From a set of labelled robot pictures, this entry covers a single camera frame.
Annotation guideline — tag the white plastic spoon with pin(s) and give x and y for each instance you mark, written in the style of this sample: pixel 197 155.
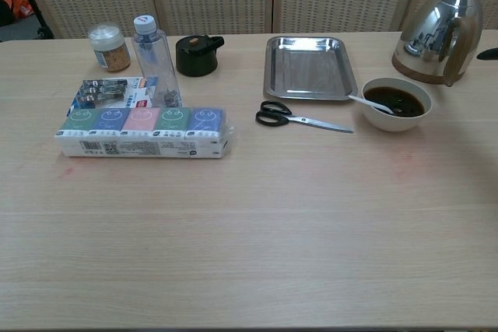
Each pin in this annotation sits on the white plastic spoon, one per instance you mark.
pixel 369 103

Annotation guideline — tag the multicolour tissue packets bundle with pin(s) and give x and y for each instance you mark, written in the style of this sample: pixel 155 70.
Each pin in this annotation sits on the multicolour tissue packets bundle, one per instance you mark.
pixel 144 133

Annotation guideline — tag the glass jar with white lid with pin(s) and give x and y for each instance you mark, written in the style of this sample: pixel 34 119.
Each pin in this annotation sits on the glass jar with white lid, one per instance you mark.
pixel 113 52

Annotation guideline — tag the small black teapot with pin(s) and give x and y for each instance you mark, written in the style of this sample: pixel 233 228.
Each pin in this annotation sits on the small black teapot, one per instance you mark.
pixel 194 58

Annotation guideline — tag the orange bag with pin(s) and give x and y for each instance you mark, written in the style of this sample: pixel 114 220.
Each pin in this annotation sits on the orange bag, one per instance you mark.
pixel 17 3

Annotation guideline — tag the clear plastic water bottle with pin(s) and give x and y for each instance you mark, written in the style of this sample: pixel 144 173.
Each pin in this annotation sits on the clear plastic water bottle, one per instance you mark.
pixel 155 60

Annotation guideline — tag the binder clips blister pack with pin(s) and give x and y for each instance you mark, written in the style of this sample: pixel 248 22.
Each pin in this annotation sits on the binder clips blister pack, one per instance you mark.
pixel 105 93

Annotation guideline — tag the white bowl of dark liquid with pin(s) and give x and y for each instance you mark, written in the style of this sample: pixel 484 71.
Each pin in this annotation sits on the white bowl of dark liquid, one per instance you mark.
pixel 389 122

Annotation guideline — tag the stainless steel tray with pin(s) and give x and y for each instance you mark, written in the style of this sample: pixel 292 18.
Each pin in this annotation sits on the stainless steel tray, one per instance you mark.
pixel 309 67

